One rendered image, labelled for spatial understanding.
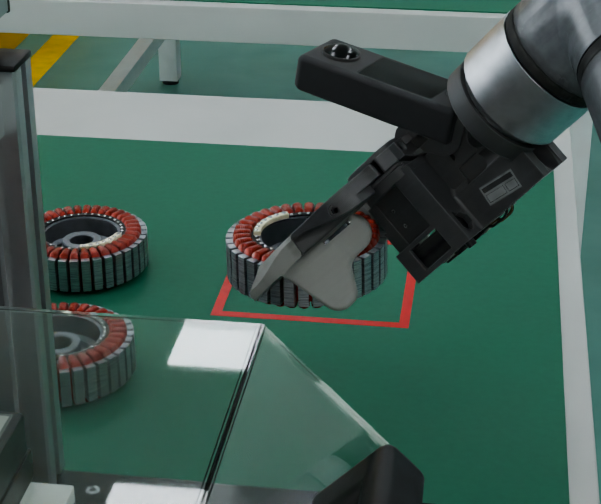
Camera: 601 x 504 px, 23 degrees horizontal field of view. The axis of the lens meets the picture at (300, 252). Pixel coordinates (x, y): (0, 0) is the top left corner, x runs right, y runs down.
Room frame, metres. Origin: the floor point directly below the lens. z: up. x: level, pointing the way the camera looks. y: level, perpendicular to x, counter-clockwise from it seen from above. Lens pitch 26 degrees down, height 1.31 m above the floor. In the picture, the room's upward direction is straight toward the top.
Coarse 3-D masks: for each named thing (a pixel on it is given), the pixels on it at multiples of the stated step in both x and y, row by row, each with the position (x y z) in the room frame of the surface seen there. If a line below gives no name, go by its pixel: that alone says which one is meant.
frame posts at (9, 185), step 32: (0, 64) 0.76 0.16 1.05; (32, 96) 0.79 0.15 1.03; (32, 128) 0.78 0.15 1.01; (0, 160) 0.77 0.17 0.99; (32, 160) 0.78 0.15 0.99; (0, 192) 0.77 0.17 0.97; (32, 192) 0.78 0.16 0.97; (0, 224) 0.77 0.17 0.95; (32, 224) 0.77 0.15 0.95; (0, 256) 0.76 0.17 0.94; (32, 256) 0.76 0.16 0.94; (0, 288) 0.76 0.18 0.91; (32, 288) 0.76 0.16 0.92
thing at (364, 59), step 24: (336, 48) 0.89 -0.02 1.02; (360, 48) 0.91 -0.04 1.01; (312, 72) 0.88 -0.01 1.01; (336, 72) 0.88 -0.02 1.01; (360, 72) 0.87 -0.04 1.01; (384, 72) 0.88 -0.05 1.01; (408, 72) 0.88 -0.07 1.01; (336, 96) 0.87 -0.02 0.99; (360, 96) 0.87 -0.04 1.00; (384, 96) 0.86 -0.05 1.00; (408, 96) 0.85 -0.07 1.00; (432, 96) 0.85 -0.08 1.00; (384, 120) 0.86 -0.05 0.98; (408, 120) 0.85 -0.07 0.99; (432, 120) 0.84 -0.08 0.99; (456, 120) 0.84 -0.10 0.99
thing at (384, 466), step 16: (384, 448) 0.37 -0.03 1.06; (368, 464) 0.37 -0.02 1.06; (384, 464) 0.36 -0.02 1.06; (400, 464) 0.36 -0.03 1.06; (336, 480) 0.37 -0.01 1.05; (352, 480) 0.36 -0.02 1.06; (368, 480) 0.36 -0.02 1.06; (384, 480) 0.35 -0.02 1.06; (400, 480) 0.36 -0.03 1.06; (416, 480) 0.36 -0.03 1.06; (320, 496) 0.37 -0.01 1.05; (336, 496) 0.36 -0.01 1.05; (352, 496) 0.36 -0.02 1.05; (368, 496) 0.35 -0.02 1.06; (384, 496) 0.34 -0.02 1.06; (400, 496) 0.35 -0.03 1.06; (416, 496) 0.35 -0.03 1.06
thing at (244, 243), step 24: (264, 216) 0.94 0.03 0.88; (288, 216) 0.94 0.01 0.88; (240, 240) 0.90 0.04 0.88; (264, 240) 0.92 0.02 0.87; (384, 240) 0.90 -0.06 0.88; (240, 264) 0.88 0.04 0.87; (360, 264) 0.87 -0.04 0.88; (384, 264) 0.90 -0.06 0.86; (240, 288) 0.88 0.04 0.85; (288, 288) 0.86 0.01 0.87; (360, 288) 0.87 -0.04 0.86
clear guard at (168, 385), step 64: (0, 320) 0.45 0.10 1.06; (64, 320) 0.45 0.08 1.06; (128, 320) 0.45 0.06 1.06; (192, 320) 0.45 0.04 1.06; (0, 384) 0.40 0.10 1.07; (64, 384) 0.40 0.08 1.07; (128, 384) 0.40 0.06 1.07; (192, 384) 0.40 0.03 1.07; (256, 384) 0.41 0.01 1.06; (320, 384) 0.44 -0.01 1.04; (0, 448) 0.37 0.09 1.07; (64, 448) 0.37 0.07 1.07; (128, 448) 0.37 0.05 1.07; (192, 448) 0.37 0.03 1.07; (256, 448) 0.38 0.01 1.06; (320, 448) 0.40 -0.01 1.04
